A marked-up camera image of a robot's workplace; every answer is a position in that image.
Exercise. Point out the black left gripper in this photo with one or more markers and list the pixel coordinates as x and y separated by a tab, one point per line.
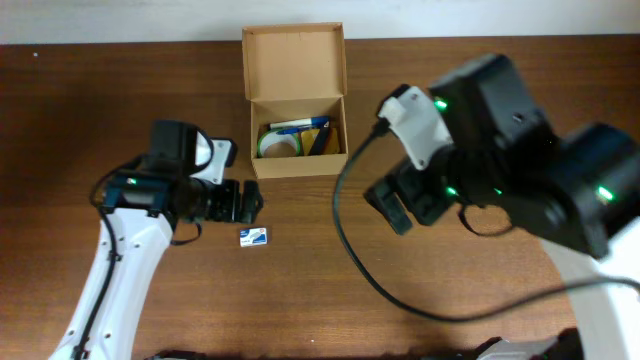
233	201

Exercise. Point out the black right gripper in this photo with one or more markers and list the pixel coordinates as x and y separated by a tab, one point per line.
413	190

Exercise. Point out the blue white staples box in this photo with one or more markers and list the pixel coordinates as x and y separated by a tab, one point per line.
251	237

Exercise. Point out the green tape roll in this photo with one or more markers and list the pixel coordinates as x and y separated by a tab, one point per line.
279	143

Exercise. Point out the yellow sticky note pad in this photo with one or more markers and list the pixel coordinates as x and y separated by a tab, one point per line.
332	146

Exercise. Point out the blue white marker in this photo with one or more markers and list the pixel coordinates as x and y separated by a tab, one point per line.
318	121

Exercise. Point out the cardboard box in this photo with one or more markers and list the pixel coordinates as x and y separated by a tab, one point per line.
292	72

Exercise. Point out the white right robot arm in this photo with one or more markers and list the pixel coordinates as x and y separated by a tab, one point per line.
476	137

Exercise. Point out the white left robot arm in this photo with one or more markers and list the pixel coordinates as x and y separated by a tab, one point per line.
179	179

